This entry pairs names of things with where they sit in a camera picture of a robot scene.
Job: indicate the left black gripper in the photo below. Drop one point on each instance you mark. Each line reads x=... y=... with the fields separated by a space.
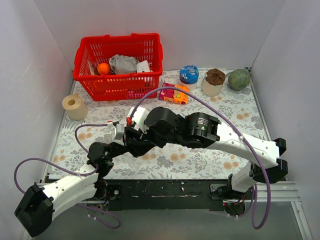
x=100 y=164

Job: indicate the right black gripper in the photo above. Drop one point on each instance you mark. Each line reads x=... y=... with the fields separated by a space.
x=153 y=121

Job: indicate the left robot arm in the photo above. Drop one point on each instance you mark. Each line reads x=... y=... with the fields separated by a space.
x=40 y=205

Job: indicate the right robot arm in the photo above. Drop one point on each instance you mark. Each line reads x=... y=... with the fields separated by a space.
x=199 y=130

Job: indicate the pink orange candy box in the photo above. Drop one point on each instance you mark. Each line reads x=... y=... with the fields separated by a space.
x=174 y=96

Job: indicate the beige paper roll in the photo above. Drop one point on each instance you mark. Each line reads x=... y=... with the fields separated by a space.
x=75 y=107

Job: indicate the white box in basket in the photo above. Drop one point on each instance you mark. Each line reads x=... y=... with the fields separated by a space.
x=143 y=67

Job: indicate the crumpled grey cloth bag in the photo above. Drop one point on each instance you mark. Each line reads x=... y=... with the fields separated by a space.
x=122 y=64

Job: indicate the orange fruit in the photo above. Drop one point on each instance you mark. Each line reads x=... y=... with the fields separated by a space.
x=103 y=69

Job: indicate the clear snack bag in basket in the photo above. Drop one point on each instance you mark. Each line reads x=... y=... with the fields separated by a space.
x=93 y=68

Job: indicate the blue wrapped paper roll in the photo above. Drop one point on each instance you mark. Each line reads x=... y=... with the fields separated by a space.
x=188 y=77

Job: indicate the red plastic shopping basket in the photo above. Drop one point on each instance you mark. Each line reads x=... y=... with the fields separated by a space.
x=111 y=87

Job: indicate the brown topped paper roll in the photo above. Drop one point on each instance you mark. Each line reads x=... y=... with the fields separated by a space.
x=213 y=82

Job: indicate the green melon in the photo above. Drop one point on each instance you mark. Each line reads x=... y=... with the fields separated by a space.
x=239 y=79

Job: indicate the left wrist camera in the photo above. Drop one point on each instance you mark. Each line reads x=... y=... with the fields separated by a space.
x=119 y=131

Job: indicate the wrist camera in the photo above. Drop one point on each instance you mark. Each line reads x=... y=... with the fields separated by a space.
x=138 y=120
x=119 y=131

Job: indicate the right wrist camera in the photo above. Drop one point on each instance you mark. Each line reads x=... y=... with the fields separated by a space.
x=138 y=120

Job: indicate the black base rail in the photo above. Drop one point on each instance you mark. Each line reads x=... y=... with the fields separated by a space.
x=167 y=194

